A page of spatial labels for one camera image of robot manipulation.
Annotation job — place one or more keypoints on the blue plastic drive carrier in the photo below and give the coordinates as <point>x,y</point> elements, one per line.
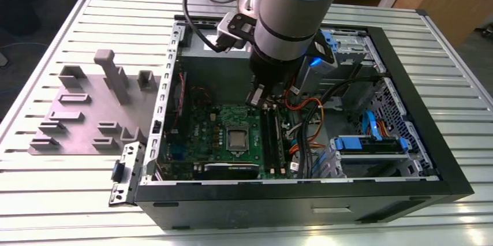
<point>327,35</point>

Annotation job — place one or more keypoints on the green motherboard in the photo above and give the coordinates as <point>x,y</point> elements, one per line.
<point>200,119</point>

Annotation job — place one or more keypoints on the CPU socket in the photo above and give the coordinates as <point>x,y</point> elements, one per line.
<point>225,151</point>

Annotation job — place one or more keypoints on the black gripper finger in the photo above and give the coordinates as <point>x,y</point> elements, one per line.
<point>256,97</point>

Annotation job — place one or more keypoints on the silver hinged slot bracket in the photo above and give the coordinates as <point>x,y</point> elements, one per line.
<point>132,168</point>

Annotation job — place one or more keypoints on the silver drive cage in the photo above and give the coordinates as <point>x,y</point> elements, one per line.
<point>347,64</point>

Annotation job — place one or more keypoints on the black PC case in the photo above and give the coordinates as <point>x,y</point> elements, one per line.
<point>269,208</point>

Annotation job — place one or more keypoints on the grey parts rack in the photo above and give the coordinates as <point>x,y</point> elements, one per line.
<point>96,107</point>

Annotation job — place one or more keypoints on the grey power supply unit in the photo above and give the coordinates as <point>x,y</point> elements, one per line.
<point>216,78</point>

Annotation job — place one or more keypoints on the silver disk bay cage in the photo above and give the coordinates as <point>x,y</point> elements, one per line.
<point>373,156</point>

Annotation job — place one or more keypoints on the black graphics card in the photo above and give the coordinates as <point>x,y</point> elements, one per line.
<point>231,171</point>

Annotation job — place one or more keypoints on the hard disk in blue carrier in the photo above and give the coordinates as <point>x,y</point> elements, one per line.
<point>351,144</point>

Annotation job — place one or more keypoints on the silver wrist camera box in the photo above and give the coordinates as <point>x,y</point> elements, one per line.
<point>227,31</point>
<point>321,65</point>

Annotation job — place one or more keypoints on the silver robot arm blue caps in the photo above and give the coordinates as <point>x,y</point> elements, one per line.
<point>285,12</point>

